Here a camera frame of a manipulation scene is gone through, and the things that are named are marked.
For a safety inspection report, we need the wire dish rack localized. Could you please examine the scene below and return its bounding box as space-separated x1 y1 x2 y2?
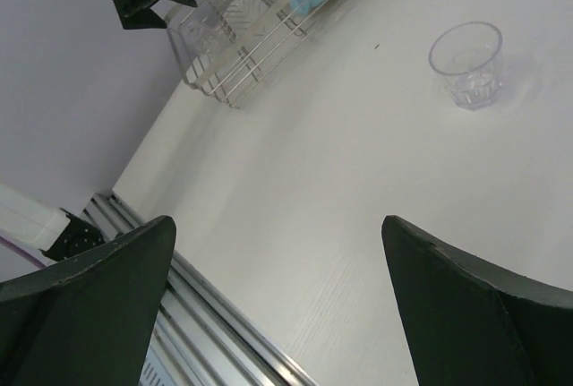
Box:
165 0 347 108

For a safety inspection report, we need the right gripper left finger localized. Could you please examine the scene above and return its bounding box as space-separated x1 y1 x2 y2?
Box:
1 216 176 385

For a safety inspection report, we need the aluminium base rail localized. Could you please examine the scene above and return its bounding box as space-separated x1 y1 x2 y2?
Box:
82 191 319 386

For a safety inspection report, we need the perforated cable tray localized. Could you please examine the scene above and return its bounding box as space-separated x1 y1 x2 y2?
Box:
139 347 175 386

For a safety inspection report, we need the clear glass cup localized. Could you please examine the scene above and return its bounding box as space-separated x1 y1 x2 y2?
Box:
428 21 503 111

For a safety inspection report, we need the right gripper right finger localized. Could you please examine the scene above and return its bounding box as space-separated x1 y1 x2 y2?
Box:
381 216 572 385

